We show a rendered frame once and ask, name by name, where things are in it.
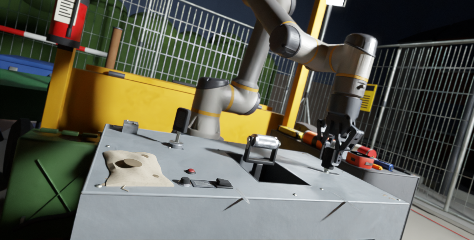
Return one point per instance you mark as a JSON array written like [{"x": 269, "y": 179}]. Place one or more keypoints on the black knob lever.
[{"x": 181, "y": 121}]

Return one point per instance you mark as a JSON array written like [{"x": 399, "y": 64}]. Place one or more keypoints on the black key tray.
[{"x": 213, "y": 183}]

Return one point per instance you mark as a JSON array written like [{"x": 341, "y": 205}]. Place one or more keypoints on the yellow black tool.
[{"x": 290, "y": 131}]

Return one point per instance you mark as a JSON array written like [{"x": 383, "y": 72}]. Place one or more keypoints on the green jerry can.
[{"x": 44, "y": 173}]

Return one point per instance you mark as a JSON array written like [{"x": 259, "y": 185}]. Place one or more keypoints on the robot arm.
[{"x": 285, "y": 40}]

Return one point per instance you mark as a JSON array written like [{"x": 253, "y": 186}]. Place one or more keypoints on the grey mesh fence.
[{"x": 185, "y": 43}]

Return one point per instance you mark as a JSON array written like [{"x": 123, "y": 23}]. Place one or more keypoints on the red fire extinguisher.
[{"x": 70, "y": 6}]

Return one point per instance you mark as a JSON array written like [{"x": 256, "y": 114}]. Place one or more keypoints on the yellow sign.
[{"x": 369, "y": 97}]

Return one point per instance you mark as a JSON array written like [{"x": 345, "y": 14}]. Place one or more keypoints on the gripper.
[{"x": 342, "y": 119}]

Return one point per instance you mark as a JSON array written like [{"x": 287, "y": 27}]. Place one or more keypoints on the red button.
[{"x": 190, "y": 171}]

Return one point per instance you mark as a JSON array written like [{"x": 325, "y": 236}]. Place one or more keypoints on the grey console body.
[{"x": 237, "y": 199}]

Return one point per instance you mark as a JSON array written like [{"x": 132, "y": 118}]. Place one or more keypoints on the grey side box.
[{"x": 389, "y": 184}]

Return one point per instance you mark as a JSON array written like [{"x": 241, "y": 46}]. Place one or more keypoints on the grey metal bracket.
[{"x": 130, "y": 127}]

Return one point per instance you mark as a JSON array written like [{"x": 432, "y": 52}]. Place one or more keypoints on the yellow machine body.
[{"x": 140, "y": 103}]

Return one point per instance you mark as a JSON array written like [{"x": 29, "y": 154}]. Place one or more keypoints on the blue bin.
[{"x": 22, "y": 64}]

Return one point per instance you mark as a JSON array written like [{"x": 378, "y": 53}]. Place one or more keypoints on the black round key switch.
[{"x": 184, "y": 181}]

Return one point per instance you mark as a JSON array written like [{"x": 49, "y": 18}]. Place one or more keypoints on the red white barrier pole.
[{"x": 33, "y": 37}]

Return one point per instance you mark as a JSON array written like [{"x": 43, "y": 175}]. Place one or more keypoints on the yellow cab post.
[{"x": 313, "y": 21}]

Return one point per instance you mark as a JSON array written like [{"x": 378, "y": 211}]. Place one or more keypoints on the orange tape measure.
[{"x": 360, "y": 160}]

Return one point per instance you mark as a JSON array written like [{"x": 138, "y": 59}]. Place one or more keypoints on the red cylinder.
[{"x": 366, "y": 151}]

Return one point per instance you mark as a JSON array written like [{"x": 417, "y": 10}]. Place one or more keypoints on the grey barred fence panel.
[{"x": 418, "y": 114}]

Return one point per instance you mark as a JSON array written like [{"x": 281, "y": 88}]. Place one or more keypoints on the green bin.
[{"x": 22, "y": 80}]

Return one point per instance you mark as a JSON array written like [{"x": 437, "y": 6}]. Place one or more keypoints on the brown tube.
[{"x": 114, "y": 47}]

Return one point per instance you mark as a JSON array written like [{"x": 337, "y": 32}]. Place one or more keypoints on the beige cloth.
[{"x": 129, "y": 175}]

